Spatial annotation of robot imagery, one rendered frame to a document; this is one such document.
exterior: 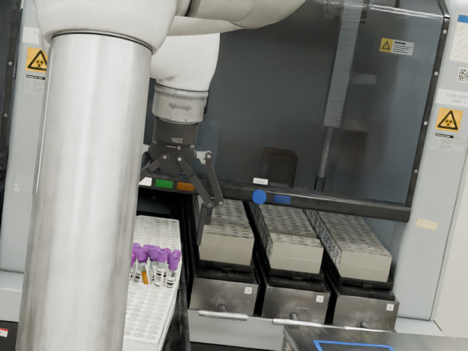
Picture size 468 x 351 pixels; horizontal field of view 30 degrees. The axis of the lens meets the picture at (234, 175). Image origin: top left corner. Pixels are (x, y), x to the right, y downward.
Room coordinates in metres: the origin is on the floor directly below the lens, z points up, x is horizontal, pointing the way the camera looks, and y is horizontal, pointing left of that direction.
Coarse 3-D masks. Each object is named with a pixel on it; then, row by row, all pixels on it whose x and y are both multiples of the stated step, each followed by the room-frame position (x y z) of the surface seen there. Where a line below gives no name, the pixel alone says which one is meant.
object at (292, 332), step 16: (288, 336) 1.46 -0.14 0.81; (304, 336) 1.45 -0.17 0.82; (320, 336) 1.46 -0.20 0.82; (336, 336) 1.48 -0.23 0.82; (352, 336) 1.49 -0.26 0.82; (368, 336) 1.50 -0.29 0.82; (384, 336) 1.51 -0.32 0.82; (400, 336) 1.53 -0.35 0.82; (416, 336) 1.54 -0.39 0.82; (432, 336) 1.55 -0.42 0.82; (448, 336) 1.56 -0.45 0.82
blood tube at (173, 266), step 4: (172, 260) 1.42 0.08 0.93; (176, 260) 1.43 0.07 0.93; (172, 264) 1.42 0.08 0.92; (176, 264) 1.43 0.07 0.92; (172, 268) 1.42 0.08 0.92; (176, 268) 1.43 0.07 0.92; (172, 272) 1.43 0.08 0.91; (168, 276) 1.43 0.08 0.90; (172, 276) 1.43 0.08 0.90; (168, 280) 1.43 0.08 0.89; (172, 280) 1.43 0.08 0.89; (168, 284) 1.43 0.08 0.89; (172, 284) 1.43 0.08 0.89
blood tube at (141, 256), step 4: (136, 248) 1.42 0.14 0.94; (140, 248) 1.42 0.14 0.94; (136, 252) 1.41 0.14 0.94; (140, 252) 1.41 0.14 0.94; (144, 252) 1.42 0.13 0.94; (136, 256) 1.42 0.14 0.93; (140, 256) 1.41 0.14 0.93; (144, 256) 1.42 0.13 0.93; (140, 260) 1.42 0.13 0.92; (144, 260) 1.42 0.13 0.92; (140, 264) 1.42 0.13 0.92; (144, 264) 1.42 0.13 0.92; (140, 268) 1.42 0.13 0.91; (144, 268) 1.42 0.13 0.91; (144, 272) 1.42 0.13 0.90; (144, 276) 1.42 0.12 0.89; (148, 276) 1.43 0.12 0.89; (144, 280) 1.43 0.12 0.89; (148, 280) 1.43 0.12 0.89; (148, 284) 1.43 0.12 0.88
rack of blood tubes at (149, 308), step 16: (128, 288) 1.40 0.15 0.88; (144, 288) 1.41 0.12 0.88; (160, 288) 1.42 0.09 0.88; (176, 288) 1.45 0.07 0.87; (128, 304) 1.33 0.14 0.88; (144, 304) 1.34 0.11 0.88; (160, 304) 1.35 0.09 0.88; (128, 320) 1.26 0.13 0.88; (144, 320) 1.28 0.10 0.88; (160, 320) 1.28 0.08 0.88; (128, 336) 1.20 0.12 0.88; (144, 336) 1.21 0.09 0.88; (160, 336) 1.23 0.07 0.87
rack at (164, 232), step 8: (136, 216) 1.88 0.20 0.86; (144, 216) 1.89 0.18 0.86; (136, 224) 1.82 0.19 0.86; (144, 224) 1.82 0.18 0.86; (152, 224) 1.83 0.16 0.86; (160, 224) 1.84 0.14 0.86; (168, 224) 1.85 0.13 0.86; (176, 224) 1.87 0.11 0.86; (136, 232) 1.77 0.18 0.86; (144, 232) 1.77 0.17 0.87; (152, 232) 1.78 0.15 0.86; (160, 232) 1.79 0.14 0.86; (168, 232) 1.80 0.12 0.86; (176, 232) 1.81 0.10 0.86; (136, 240) 1.71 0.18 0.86; (144, 240) 1.71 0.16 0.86; (152, 240) 1.72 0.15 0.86; (160, 240) 1.73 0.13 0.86; (168, 240) 1.74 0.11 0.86; (176, 240) 1.76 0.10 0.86; (176, 248) 1.70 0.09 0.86; (136, 264) 1.60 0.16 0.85
